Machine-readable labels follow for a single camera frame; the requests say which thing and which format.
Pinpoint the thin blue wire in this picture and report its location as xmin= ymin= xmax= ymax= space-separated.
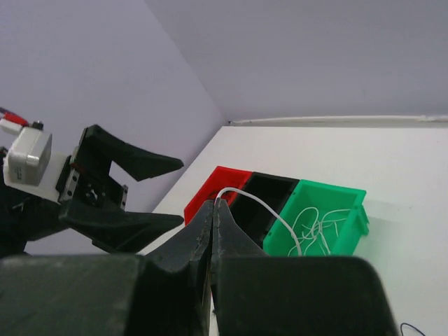
xmin=399 ymin=322 xmax=426 ymax=336

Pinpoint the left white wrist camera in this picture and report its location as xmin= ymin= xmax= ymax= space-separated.
xmin=1 ymin=113 xmax=68 ymax=203

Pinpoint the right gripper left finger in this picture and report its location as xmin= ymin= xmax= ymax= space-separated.
xmin=131 ymin=200 xmax=214 ymax=335

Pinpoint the red plastic bin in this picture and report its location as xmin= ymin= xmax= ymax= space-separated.
xmin=183 ymin=166 xmax=253 ymax=225

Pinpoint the black plastic bin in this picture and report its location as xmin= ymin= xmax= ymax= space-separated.
xmin=230 ymin=172 xmax=300 ymax=248

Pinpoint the thin white wire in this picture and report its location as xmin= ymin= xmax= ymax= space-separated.
xmin=215 ymin=187 xmax=302 ymax=256
xmin=287 ymin=206 xmax=353 ymax=257

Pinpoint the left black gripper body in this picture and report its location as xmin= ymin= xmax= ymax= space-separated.
xmin=0 ymin=134 xmax=130 ymax=251

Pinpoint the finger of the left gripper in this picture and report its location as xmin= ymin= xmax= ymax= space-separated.
xmin=80 ymin=125 xmax=183 ymax=181
xmin=59 ymin=201 xmax=183 ymax=253

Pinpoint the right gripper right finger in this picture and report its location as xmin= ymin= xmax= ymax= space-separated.
xmin=211 ymin=198 xmax=266 ymax=335

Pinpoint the green plastic bin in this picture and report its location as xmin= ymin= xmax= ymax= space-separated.
xmin=262 ymin=180 xmax=369 ymax=257

